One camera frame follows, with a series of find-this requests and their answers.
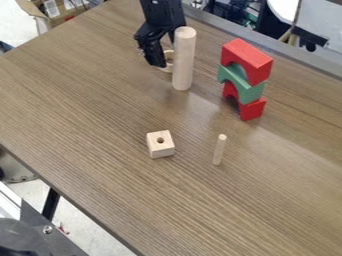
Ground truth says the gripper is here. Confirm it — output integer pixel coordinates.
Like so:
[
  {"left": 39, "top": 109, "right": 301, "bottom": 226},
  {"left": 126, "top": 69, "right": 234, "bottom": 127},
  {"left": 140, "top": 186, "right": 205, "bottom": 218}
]
[{"left": 132, "top": 21, "right": 177, "bottom": 69}]

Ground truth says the tall wooden cylinder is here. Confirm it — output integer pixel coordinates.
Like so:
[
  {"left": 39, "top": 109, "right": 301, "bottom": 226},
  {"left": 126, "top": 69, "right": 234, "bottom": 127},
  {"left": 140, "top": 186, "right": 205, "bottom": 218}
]
[{"left": 171, "top": 26, "right": 198, "bottom": 92}]

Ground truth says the red arch block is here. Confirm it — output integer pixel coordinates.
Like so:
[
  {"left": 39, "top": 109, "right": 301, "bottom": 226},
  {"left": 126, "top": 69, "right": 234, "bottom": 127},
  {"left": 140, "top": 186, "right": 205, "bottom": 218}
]
[
  {"left": 220, "top": 37, "right": 276, "bottom": 87},
  {"left": 221, "top": 80, "right": 269, "bottom": 122}
]

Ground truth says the green arch block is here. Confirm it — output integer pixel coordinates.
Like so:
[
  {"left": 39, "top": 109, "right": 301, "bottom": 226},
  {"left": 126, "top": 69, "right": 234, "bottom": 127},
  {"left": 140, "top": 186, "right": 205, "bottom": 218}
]
[{"left": 216, "top": 63, "right": 269, "bottom": 105}]

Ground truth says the wooden cube with hole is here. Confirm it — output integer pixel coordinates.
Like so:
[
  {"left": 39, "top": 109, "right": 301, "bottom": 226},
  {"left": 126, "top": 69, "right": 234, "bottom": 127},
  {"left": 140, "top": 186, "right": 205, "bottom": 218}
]
[{"left": 145, "top": 129, "right": 177, "bottom": 160}]

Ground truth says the cardboard box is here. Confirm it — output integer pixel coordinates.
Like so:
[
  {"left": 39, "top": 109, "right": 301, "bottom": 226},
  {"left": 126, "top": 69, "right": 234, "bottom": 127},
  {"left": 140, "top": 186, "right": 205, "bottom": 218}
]
[{"left": 14, "top": 0, "right": 93, "bottom": 35}]

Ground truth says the thin wooden dowel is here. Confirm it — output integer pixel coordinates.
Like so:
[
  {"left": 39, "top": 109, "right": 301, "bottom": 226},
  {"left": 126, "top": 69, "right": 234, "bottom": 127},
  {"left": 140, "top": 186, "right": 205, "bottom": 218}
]
[{"left": 211, "top": 133, "right": 229, "bottom": 167}]

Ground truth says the wooden ring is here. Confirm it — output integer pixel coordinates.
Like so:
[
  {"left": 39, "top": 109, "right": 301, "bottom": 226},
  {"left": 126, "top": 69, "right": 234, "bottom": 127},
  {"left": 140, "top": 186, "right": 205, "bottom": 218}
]
[{"left": 156, "top": 49, "right": 177, "bottom": 74}]

